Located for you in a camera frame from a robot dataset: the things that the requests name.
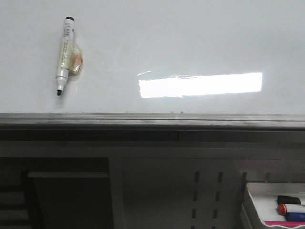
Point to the white black-tipped whiteboard marker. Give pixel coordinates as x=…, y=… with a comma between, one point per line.
x=70, y=59

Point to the white whiteboard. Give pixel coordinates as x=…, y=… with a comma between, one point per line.
x=156, y=56

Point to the white perforated pegboard panel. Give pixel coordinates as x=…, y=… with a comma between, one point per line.
x=190, y=193

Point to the white plastic marker tray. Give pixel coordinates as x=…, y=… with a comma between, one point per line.
x=260, y=203

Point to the dark cabinet shelf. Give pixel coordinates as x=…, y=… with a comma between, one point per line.
x=55, y=193

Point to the red capped marker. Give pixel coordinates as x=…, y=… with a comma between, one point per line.
x=283, y=209

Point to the blue capped marker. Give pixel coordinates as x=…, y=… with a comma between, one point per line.
x=295, y=217

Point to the pink eraser strip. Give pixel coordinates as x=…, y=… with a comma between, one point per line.
x=285, y=224

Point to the grey whiteboard ledge rail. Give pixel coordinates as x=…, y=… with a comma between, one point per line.
x=152, y=127

